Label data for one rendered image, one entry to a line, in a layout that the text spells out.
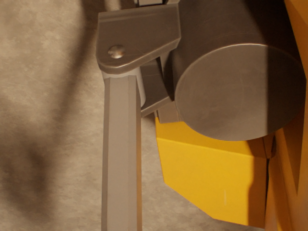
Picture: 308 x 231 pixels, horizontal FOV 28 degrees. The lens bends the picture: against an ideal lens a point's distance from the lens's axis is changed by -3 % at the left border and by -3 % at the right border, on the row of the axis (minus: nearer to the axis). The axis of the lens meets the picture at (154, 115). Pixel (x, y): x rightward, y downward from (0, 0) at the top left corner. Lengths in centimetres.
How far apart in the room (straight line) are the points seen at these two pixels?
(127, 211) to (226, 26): 25
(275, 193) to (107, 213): 35
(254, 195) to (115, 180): 42
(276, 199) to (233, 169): 12
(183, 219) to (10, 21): 79
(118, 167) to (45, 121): 78
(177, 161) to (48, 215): 78
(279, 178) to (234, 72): 25
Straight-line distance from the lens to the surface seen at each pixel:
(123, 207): 67
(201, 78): 77
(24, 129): 150
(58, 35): 130
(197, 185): 109
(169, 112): 103
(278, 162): 98
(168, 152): 105
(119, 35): 83
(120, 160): 71
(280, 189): 95
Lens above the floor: 100
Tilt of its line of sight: 44 degrees down
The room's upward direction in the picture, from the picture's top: 178 degrees clockwise
